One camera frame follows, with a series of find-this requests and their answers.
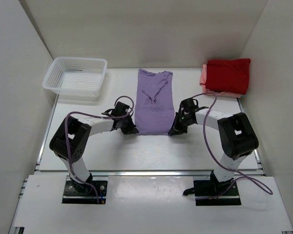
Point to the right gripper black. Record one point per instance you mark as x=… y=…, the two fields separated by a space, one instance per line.
x=178 y=125

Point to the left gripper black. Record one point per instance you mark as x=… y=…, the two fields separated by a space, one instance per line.
x=126 y=126

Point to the purple t shirt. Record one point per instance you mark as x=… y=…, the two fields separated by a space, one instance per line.
x=154 y=112

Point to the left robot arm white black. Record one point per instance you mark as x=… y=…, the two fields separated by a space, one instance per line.
x=70 y=140

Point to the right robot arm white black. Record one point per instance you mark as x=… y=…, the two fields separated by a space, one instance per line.
x=237 y=137

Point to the pink folded t shirt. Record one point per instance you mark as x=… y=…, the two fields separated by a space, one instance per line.
x=203 y=79

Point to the red folded t shirt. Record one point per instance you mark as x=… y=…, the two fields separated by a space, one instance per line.
x=230 y=76

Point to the white plastic basket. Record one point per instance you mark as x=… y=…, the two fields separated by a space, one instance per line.
x=75 y=76

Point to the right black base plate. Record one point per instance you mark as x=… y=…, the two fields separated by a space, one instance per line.
x=217 y=197

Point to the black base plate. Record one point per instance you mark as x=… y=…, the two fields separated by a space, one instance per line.
x=217 y=197
x=77 y=193

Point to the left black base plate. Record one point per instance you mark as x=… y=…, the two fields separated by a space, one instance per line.
x=77 y=193

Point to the aluminium rail frame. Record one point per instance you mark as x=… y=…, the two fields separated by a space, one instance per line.
x=145 y=196

